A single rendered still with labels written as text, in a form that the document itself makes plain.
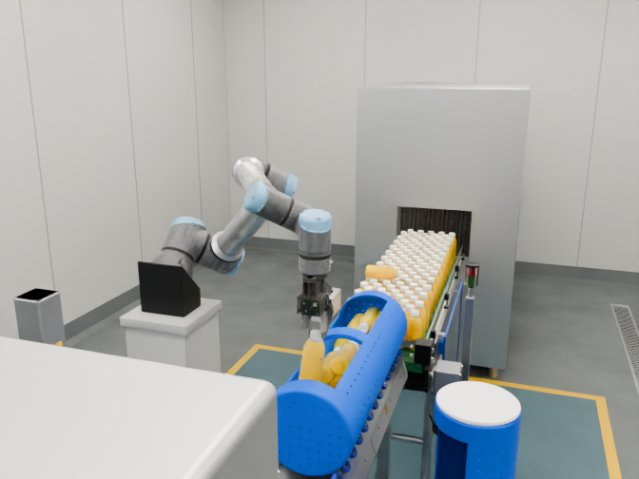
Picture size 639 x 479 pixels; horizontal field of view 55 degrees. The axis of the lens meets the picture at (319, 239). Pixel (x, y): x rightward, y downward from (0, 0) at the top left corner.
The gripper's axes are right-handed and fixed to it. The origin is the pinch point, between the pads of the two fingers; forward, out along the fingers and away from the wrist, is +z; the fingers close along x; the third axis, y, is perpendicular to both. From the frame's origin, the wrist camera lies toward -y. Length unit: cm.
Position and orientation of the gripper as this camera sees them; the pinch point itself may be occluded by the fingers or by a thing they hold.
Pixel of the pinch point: (316, 333)
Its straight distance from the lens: 183.7
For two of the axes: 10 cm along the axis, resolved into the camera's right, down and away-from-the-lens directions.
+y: -3.2, 2.7, -9.1
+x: 9.5, 1.0, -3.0
